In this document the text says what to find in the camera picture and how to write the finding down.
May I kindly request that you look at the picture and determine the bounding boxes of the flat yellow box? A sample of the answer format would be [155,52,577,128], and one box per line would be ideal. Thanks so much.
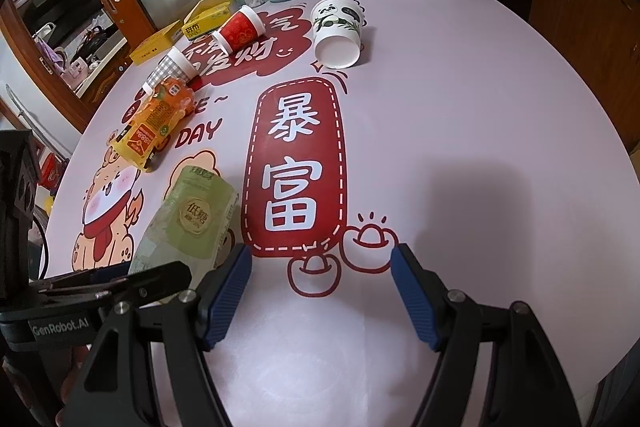
[129,20,183,65]

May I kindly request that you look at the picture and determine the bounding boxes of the orange yellow drink cup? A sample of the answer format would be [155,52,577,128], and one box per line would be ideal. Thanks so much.
[110,77,195,172]

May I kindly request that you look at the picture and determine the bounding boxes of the red paper cup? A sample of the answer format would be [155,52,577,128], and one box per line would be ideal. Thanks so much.
[213,5,266,55]

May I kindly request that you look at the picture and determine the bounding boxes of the open yellow box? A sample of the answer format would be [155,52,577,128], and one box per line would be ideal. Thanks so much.
[181,0,234,40]

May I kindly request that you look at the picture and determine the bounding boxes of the grey checkered paper cup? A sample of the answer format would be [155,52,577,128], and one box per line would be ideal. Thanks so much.
[142,46,198,94]

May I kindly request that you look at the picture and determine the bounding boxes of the red bucket on floor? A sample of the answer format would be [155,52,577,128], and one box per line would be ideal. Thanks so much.
[39,153,68,193]

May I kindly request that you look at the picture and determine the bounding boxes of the green milk tea cup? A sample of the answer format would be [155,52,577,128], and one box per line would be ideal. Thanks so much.
[129,166,238,285]

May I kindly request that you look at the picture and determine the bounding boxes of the white bamboo-print paper cup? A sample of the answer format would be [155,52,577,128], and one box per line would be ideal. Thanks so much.
[311,0,366,69]

